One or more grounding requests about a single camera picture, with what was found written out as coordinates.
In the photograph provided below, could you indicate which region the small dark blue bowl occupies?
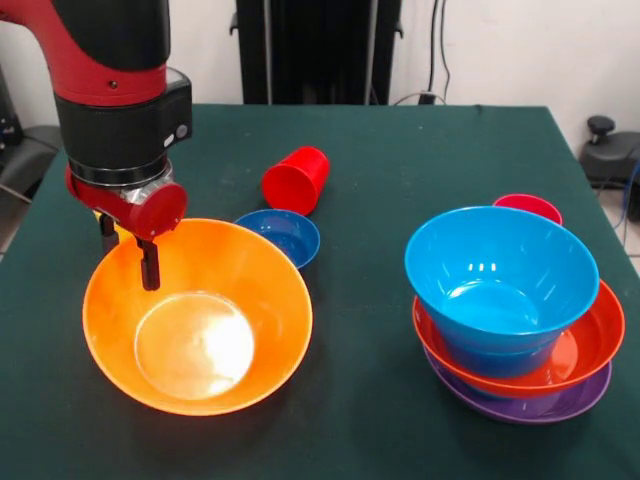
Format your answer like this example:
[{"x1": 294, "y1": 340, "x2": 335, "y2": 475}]
[{"x1": 233, "y1": 208, "x2": 321, "y2": 272}]

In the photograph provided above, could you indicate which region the pink-red cup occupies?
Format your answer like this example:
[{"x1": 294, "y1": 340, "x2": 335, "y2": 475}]
[{"x1": 492, "y1": 193, "x2": 564, "y2": 227}]

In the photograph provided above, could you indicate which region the straight-walled teal blue bowl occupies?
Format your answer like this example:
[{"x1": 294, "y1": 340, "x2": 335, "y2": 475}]
[{"x1": 430, "y1": 324, "x2": 559, "y2": 379}]

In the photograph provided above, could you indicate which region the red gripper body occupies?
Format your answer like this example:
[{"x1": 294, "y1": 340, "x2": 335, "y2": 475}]
[{"x1": 64, "y1": 167, "x2": 190, "y2": 240}]

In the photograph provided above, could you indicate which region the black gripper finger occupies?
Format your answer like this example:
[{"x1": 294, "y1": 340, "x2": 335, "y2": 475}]
[
  {"x1": 98, "y1": 212, "x2": 121, "y2": 257},
  {"x1": 135, "y1": 237, "x2": 162, "y2": 293}
]

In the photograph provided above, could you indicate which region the yellow cup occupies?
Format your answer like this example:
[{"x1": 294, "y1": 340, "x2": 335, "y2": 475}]
[{"x1": 91, "y1": 209, "x2": 127, "y2": 242}]

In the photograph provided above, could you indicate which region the large orange bowl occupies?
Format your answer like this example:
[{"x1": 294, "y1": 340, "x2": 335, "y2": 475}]
[{"x1": 82, "y1": 217, "x2": 315, "y2": 417}]

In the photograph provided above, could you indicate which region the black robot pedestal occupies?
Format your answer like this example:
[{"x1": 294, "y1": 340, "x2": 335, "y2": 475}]
[{"x1": 229, "y1": 0, "x2": 404, "y2": 106}]

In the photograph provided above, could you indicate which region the black chair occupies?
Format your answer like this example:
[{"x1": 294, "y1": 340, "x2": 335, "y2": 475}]
[{"x1": 0, "y1": 124, "x2": 65, "y2": 201}]

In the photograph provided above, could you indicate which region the shallow purple bowl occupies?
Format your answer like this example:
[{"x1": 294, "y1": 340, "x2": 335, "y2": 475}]
[{"x1": 422, "y1": 344, "x2": 613, "y2": 425}]

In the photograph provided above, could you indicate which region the red cup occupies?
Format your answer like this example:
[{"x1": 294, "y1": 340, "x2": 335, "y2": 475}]
[{"x1": 261, "y1": 145, "x2": 332, "y2": 217}]

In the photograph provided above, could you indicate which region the large blue bowl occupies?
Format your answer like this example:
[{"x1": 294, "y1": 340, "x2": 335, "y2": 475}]
[{"x1": 404, "y1": 205, "x2": 601, "y2": 342}]

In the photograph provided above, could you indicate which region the black base with knob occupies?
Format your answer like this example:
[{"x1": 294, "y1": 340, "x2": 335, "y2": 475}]
[{"x1": 579, "y1": 115, "x2": 640, "y2": 189}]

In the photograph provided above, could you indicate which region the black hanging cable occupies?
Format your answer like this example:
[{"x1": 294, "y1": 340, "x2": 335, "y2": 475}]
[{"x1": 428, "y1": 0, "x2": 454, "y2": 101}]

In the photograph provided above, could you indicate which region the shallow red-orange bowl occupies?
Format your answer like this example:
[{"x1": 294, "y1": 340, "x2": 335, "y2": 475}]
[{"x1": 412, "y1": 278, "x2": 627, "y2": 400}]

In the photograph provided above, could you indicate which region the blue cable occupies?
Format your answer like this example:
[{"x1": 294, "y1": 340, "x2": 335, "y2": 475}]
[{"x1": 618, "y1": 162, "x2": 640, "y2": 234}]

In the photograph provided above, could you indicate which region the dark green tablecloth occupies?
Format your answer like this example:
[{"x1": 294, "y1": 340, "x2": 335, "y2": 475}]
[{"x1": 0, "y1": 102, "x2": 640, "y2": 480}]

